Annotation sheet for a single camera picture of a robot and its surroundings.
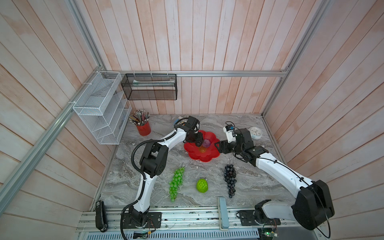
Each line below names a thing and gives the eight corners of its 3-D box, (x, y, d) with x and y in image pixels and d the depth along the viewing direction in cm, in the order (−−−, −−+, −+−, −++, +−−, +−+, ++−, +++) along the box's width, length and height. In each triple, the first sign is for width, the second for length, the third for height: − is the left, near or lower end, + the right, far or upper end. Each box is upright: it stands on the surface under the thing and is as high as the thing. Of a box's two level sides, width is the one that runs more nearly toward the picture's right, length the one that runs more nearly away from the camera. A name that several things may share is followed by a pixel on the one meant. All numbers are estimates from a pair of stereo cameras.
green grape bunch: (164, 197, 82) (163, 194, 78) (179, 169, 93) (178, 164, 88) (173, 202, 81) (172, 199, 76) (187, 172, 92) (187, 168, 87)
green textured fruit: (196, 193, 84) (196, 190, 79) (196, 182, 88) (196, 178, 83) (207, 193, 84) (208, 190, 79) (206, 182, 88) (207, 178, 83)
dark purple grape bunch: (227, 197, 82) (229, 195, 78) (222, 168, 94) (224, 164, 90) (238, 197, 82) (241, 195, 78) (232, 168, 94) (234, 164, 90)
